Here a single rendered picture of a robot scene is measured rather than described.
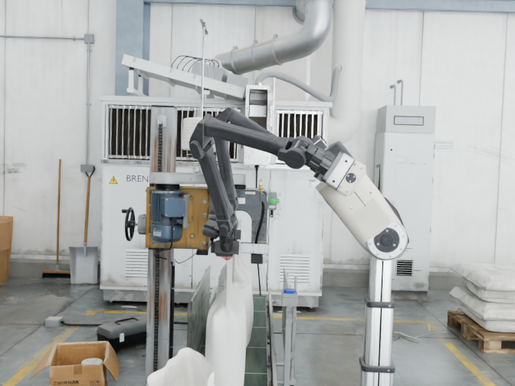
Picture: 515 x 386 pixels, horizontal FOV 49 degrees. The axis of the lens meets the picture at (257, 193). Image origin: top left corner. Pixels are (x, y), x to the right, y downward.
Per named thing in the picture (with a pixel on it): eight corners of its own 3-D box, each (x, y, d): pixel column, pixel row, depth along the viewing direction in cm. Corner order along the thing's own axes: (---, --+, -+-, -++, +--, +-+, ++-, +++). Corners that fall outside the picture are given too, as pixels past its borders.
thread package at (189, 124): (214, 152, 270) (215, 116, 269) (178, 151, 270) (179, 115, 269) (217, 153, 287) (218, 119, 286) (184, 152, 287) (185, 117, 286)
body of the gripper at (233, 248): (215, 242, 246) (214, 232, 240) (239, 243, 246) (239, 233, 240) (214, 255, 242) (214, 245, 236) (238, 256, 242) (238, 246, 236)
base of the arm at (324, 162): (341, 153, 201) (323, 182, 202) (322, 141, 201) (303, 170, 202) (344, 152, 192) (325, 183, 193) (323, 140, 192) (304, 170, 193)
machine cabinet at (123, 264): (324, 314, 566) (332, 101, 555) (95, 306, 568) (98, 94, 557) (313, 288, 682) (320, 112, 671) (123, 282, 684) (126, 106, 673)
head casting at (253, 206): (266, 243, 292) (268, 185, 290) (218, 242, 292) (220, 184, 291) (266, 236, 322) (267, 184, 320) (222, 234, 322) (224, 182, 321)
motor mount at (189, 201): (188, 229, 272) (189, 194, 271) (175, 228, 272) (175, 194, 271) (195, 223, 300) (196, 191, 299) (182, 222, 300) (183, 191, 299)
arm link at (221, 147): (221, 119, 254) (225, 118, 265) (208, 121, 255) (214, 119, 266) (236, 213, 262) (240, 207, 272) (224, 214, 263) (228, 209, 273)
